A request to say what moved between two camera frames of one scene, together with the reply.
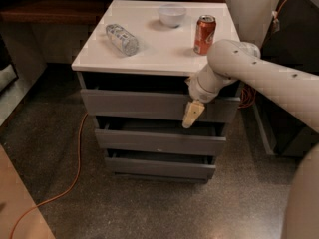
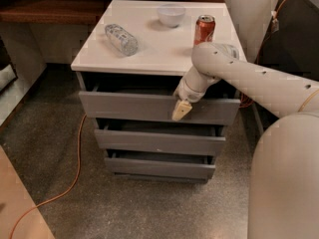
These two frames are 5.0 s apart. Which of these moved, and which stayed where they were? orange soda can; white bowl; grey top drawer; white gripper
Moved: white gripper
Stayed: orange soda can; grey top drawer; white bowl
